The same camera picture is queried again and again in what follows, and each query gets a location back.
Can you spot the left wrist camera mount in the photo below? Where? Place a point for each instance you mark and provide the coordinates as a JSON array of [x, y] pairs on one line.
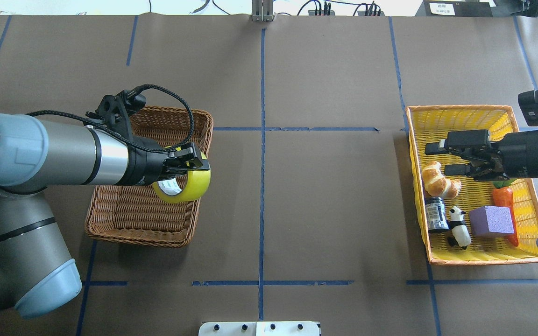
[[114, 112]]

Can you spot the black box with label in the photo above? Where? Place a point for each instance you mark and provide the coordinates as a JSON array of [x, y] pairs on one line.
[[455, 8]]

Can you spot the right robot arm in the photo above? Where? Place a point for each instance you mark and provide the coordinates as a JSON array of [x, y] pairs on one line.
[[515, 156]]

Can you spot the white mounting plate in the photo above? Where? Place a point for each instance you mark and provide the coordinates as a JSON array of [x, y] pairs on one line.
[[261, 328]]

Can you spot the small black jar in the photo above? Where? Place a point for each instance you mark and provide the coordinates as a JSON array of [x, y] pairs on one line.
[[435, 212]]

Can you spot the yellow packing tape roll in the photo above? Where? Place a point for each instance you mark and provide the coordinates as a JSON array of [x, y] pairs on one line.
[[185, 188]]

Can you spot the yellow orange-rimmed basket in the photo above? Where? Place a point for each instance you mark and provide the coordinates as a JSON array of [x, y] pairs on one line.
[[429, 124]]

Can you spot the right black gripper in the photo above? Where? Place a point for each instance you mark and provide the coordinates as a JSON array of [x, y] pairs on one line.
[[525, 154]]

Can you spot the toy croissant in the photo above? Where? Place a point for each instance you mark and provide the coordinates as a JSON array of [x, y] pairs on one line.
[[436, 184]]

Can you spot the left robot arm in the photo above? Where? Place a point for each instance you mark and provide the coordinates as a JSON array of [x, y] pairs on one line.
[[37, 272]]

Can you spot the brown wicker basket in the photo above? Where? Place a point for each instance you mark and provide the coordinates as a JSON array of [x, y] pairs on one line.
[[134, 214]]

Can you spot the black power strip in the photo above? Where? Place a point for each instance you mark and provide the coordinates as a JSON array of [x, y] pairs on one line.
[[321, 8], [368, 9]]

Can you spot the aluminium frame post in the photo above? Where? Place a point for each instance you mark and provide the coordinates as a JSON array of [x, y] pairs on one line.
[[262, 11]]

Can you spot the purple foam block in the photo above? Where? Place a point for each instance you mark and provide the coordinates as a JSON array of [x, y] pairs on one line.
[[491, 222]]

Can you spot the toy carrot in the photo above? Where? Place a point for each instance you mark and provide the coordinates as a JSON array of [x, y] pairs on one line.
[[503, 196]]

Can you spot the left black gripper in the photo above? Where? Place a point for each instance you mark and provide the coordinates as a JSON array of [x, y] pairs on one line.
[[146, 167]]

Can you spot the panda figurine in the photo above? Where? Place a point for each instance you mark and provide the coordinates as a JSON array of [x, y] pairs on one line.
[[459, 234]]

